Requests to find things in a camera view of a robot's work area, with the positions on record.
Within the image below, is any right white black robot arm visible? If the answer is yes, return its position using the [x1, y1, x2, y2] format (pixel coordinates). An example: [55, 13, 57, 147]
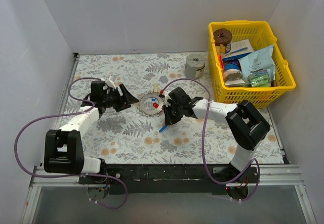
[159, 87, 270, 182]

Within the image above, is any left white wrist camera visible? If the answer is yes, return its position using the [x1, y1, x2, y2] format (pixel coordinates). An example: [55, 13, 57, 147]
[105, 76, 116, 89]

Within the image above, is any aluminium frame rail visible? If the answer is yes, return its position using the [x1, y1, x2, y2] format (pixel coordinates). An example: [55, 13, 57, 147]
[21, 163, 316, 223]

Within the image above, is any brown lidded can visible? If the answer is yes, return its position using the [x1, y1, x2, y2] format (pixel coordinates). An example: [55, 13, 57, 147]
[213, 28, 232, 54]

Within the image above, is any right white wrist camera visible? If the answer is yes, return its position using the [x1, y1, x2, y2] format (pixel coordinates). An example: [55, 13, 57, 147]
[161, 91, 170, 107]

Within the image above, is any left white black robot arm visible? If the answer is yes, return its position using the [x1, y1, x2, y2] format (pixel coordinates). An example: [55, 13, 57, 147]
[44, 80, 139, 184]

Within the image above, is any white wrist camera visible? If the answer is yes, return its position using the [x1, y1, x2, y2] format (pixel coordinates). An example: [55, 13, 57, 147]
[161, 91, 170, 107]
[105, 76, 116, 89]

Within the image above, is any blue cassava chips bag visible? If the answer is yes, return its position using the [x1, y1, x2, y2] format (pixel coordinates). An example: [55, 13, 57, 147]
[238, 44, 276, 81]

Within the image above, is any yellow plastic basket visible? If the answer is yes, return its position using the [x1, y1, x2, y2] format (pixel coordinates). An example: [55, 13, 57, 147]
[208, 20, 296, 108]

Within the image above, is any green snack packet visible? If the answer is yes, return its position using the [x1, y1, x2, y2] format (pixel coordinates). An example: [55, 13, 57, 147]
[248, 70, 271, 87]

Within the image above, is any white blue box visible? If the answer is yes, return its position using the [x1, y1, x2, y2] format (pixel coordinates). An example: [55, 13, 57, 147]
[223, 39, 254, 57]

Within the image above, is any floral table mat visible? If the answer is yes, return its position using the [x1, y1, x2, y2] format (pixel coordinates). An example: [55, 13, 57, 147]
[49, 53, 285, 164]

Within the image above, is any large silver keyring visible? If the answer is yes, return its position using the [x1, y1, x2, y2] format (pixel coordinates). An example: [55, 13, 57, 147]
[138, 92, 164, 117]

